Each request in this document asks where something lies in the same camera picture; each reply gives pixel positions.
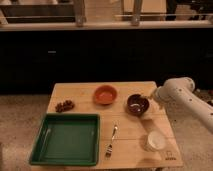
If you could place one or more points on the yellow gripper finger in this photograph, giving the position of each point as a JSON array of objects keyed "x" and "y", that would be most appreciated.
[{"x": 148, "y": 114}]

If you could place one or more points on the dark brown bowl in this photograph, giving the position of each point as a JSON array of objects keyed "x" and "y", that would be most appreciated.
[{"x": 137, "y": 105}]

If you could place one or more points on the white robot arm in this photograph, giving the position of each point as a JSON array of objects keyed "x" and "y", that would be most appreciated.
[{"x": 181, "y": 90}]

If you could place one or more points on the green plastic tray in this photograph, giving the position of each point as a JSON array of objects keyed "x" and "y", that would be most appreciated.
[{"x": 67, "y": 140}]

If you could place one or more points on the wooden table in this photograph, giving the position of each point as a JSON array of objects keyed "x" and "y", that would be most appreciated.
[{"x": 127, "y": 147}]

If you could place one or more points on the white plastic cup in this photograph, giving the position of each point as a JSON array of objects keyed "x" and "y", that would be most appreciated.
[{"x": 155, "y": 141}]

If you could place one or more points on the orange bowl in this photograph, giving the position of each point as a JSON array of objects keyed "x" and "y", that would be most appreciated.
[{"x": 105, "y": 95}]

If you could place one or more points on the silver fork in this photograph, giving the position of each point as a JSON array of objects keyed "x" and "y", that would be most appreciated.
[{"x": 109, "y": 147}]

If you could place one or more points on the bunch of dark grapes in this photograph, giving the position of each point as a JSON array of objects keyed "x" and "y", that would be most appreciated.
[{"x": 65, "y": 106}]

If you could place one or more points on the black cabinet front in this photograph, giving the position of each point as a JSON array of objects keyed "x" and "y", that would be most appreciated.
[{"x": 34, "y": 61}]

